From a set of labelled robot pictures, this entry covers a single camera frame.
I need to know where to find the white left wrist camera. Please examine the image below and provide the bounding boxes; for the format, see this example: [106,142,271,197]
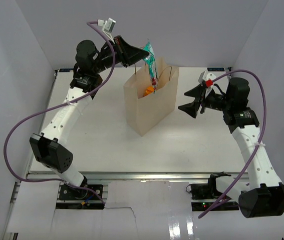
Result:
[97,18,116,42]

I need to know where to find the aluminium front frame rail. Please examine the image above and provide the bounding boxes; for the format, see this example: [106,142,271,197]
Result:
[26,171,250,182]

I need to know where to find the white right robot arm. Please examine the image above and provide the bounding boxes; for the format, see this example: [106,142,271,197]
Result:
[178,77,284,218]

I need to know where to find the left XDOF label sticker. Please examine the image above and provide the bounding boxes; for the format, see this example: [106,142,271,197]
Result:
[59,68,73,73]

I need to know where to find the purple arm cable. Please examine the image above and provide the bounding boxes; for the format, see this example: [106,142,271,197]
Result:
[198,69,267,220]
[3,21,116,210]

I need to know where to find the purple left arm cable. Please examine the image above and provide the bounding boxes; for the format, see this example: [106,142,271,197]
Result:
[3,21,116,210]

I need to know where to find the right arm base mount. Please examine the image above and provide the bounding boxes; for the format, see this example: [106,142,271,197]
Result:
[185,172,239,212]

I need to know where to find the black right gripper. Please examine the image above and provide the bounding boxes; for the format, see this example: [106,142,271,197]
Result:
[178,83,232,119]

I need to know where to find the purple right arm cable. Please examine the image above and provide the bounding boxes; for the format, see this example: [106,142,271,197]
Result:
[198,69,267,220]

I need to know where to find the xdof label sticker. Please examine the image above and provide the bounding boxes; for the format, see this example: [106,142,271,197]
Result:
[59,68,73,73]
[207,67,225,72]

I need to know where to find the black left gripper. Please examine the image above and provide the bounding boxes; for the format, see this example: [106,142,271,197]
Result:
[92,35,148,75]

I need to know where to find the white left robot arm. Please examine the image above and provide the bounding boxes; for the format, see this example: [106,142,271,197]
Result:
[30,35,149,200]

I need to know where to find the teal snack packet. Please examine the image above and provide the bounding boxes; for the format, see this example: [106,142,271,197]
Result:
[143,41,158,92]

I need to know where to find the beige paper bag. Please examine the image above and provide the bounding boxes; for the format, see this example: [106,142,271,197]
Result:
[123,57,179,136]

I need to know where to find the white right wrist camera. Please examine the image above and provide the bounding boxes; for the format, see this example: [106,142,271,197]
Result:
[198,70,216,98]

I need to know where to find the right XDOF label sticker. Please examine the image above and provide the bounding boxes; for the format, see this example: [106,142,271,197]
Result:
[207,67,225,72]

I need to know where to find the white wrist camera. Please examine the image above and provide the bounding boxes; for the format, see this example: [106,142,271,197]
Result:
[97,18,116,42]
[198,70,216,98]

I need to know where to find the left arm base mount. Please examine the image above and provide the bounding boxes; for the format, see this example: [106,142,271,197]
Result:
[56,184,104,210]

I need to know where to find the orange gummy snack bag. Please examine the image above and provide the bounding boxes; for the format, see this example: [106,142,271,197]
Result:
[143,85,154,97]

